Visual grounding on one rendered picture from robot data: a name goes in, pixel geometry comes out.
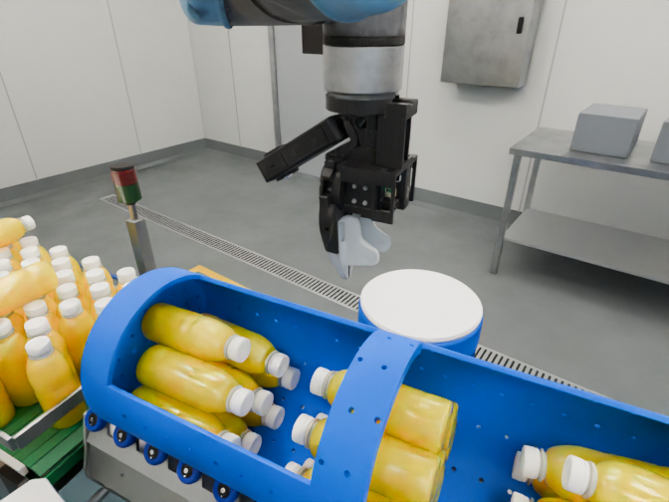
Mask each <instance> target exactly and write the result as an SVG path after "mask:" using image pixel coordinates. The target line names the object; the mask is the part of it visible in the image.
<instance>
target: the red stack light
mask: <svg viewBox="0 0 669 502"><path fill-rule="evenodd" d="M110 173H111V179H112V183H113V184H114V185H116V186H128V185H132V184H135V183H137V182H138V178H137V174H136V169H135V167H134V168H133V169H131V170H127V171H111V170H110Z"/></svg>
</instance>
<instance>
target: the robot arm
mask: <svg viewBox="0 0 669 502"><path fill-rule="evenodd" d="M179 3H180V6H181V8H182V10H183V12H184V14H185V16H186V17H187V18H188V19H189V20H190V21H191V22H192V23H194V24H196V25H205V26H223V27H225V28H226V29H232V27H233V26H296V25H322V24H323V44H324V45H323V64H324V89H325V90H326V91H327V92H328V93H326V109H327V110H328V111H330V112H333V113H336V115H333V116H330V117H328V118H326V119H324V120H323V121H321V122H320V123H318V124H317V125H314V126H313V127H311V128H310V129H308V130H307V131H305V132H304V133H302V134H300V135H299V136H297V137H296V138H294V139H293V140H291V141H289V142H288V143H286V144H282V145H280V146H277V147H274V148H272V149H271V150H270V151H269V152H267V153H266V154H264V155H263V156H264V158H263V159H261V160H260V161H258V162H257V163H256V164H257V166H258V168H259V170H260V172H261V173H262V175H263V177H264V179H265V181H266V182H270V181H273V180H275V179H277V181H280V180H282V179H284V178H289V177H291V176H292V175H293V173H295V172H297V171H298V170H299V167H300V166H301V165H303V164H304V163H306V162H308V161H309V160H311V159H313V158H315V157H316V156H318V155H320V154H321V153H323V152H325V151H326V150H328V149H330V148H332V147H333V146H335V145H337V144H338V143H340V142H342V141H343V140H345V139H347V138H350V141H348V142H346V143H344V144H342V145H340V146H338V147H337V148H335V149H333V150H331V151H329V152H327V153H326V156H325V159H326V161H325V165H324V167H323V169H322V172H321V180H320V196H319V200H320V212H319V225H320V232H321V236H322V239H323V242H324V246H325V249H326V251H327V252H328V254H329V256H330V258H331V261H332V263H333V264H334V267H335V268H336V270H337V271H338V273H339V274H340V275H341V277H342V278H344V279H348V278H349V277H350V275H351V272H352V268H353V265H354V266H372V265H375V264H377V263H378V261H379V253H378V252H385V251H387V250H388V249H389V248H390V244H391V242H390V238H389V236H388V235H387V234H385V233H384V232H382V231H381V230H380V229H378V228H377V227H376V226H375V224H374V221H376V222H381V223H386V224H391V225H392V224H393V216H394V211H395V210H396V209H400V210H404V209H405V208H406V206H407V205H408V202H409V201H413V199H414V189H415V178H416V168H417V157H418V155H417V154H410V153H409V144H410V133H411V121H412V117H413V116H414V115H416V114H417V108H418V99H410V98H400V97H399V94H398V92H399V91H400V90H401V89H402V77H403V64H404V52H405V45H404V44H405V34H406V21H407V8H408V0H179ZM411 168H412V179H411ZM410 179H411V190H410ZM387 211H389V212H387Z"/></svg>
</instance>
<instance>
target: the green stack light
mask: <svg viewBox="0 0 669 502"><path fill-rule="evenodd" d="M113 187H114V191H115V195H116V198H117V201H118V202H119V203H134V202H137V201H140V200H141V198H142V195H141V191H140V187H139V182H137V183H135V184H132V185H128V186H116V185H113Z"/></svg>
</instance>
